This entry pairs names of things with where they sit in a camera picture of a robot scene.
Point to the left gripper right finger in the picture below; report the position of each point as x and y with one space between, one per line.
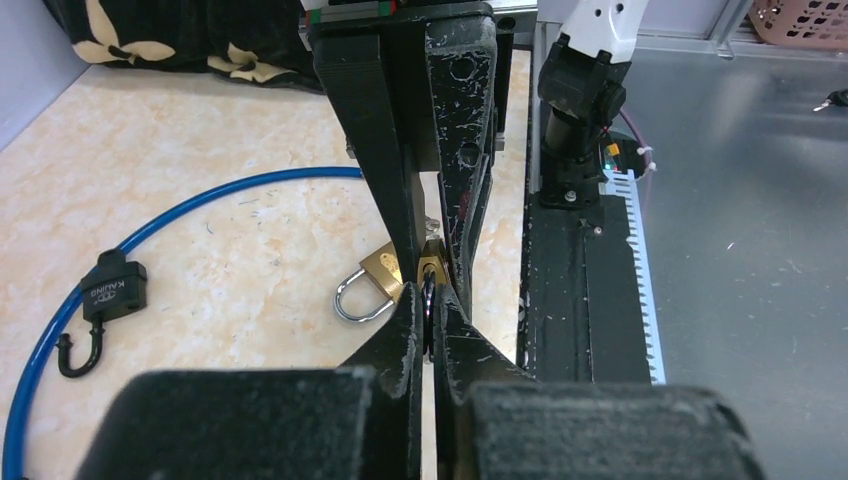
494 421

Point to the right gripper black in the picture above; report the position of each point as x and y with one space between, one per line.
461 55

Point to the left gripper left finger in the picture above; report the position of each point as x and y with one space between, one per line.
359 420

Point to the large brass padlock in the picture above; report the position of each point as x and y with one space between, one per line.
381 269

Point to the small brass padlock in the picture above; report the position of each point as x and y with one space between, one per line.
433 257

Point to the black padlock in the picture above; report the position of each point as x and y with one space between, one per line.
114 289

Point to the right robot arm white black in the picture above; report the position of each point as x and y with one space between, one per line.
419 90

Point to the black floral blanket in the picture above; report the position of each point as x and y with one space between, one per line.
249 42

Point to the pink plastic basket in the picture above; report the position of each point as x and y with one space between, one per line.
808 24

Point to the blue cable lock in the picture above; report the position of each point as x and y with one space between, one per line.
14 444

